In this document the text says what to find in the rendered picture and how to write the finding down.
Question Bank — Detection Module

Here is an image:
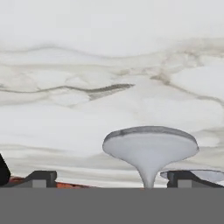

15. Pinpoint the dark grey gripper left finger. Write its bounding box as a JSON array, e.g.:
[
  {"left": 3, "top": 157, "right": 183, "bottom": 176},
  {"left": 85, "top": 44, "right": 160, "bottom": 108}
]
[{"left": 4, "top": 170, "right": 58, "bottom": 189}]

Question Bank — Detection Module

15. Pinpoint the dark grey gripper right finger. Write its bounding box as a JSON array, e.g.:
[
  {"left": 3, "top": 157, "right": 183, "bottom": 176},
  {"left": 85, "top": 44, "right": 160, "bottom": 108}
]
[{"left": 166, "top": 170, "right": 224, "bottom": 189}]

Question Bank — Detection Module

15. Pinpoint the black rounded object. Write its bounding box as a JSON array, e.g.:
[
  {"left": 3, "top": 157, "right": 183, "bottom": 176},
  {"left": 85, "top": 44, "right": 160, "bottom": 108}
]
[{"left": 0, "top": 153, "right": 11, "bottom": 187}]

